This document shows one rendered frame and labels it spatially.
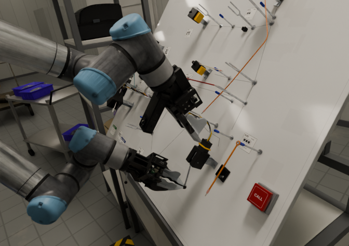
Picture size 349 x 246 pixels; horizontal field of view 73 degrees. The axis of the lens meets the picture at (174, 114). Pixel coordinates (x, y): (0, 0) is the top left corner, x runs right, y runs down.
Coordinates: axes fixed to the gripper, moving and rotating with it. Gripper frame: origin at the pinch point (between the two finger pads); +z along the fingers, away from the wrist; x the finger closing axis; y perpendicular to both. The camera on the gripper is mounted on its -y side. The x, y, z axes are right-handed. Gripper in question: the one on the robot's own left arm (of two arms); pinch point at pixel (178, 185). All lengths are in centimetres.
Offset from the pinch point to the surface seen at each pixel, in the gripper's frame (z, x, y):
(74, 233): -6, -16, -161
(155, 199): 2.1, -1.5, -22.6
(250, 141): 9.4, 13.7, 20.9
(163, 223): 5.5, -9.5, -16.1
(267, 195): 11.3, -2.4, 26.2
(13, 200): -67, -4, -232
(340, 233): 57, 2, 15
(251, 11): -1, 62, 28
